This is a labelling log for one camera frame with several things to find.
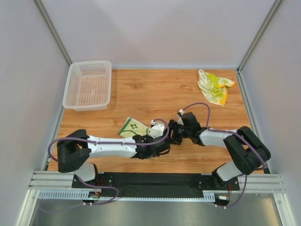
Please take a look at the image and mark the green patterned towel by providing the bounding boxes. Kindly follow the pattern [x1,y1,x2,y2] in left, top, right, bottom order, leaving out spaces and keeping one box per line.
[118,117,151,138]

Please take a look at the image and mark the white yellow patterned towel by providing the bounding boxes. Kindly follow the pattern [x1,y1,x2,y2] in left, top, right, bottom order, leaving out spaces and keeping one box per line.
[197,70,235,106]

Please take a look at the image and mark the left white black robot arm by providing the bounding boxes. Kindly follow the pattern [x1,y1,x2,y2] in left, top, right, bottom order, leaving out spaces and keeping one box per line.
[57,129,170,182]

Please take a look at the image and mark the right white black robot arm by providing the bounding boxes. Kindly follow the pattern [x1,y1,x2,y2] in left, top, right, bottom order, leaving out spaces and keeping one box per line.
[168,112,271,189]

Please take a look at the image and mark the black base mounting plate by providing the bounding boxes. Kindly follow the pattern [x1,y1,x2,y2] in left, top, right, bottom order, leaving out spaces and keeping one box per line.
[71,171,240,198]

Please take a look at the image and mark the white perforated plastic basket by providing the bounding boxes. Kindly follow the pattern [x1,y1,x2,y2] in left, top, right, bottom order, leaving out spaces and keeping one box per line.
[63,60,112,111]

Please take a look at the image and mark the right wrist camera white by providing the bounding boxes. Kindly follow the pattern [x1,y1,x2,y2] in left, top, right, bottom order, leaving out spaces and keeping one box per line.
[177,109,184,125]

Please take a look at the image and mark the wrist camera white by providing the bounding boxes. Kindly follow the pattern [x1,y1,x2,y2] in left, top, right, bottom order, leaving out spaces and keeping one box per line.
[177,109,184,125]
[149,120,165,138]

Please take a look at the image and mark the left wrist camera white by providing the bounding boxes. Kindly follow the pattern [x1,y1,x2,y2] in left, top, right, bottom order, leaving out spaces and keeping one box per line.
[149,120,165,138]

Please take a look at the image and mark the white cable duct strip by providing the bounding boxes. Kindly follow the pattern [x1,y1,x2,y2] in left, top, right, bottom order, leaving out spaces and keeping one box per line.
[38,190,215,202]

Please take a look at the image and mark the aluminium frame rail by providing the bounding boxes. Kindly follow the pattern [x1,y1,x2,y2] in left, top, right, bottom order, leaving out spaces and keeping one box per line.
[29,171,285,194]

